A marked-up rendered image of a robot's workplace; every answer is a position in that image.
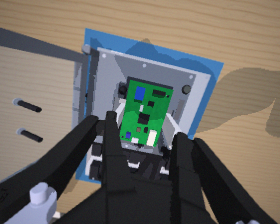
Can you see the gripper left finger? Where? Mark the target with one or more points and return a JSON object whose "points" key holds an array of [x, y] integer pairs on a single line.
{"points": [[30, 197]]}

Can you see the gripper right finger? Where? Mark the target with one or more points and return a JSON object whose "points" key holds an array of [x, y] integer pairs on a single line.
{"points": [[229, 201]]}

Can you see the green circuit board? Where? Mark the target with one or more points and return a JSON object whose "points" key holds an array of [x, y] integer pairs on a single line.
{"points": [[145, 110]]}

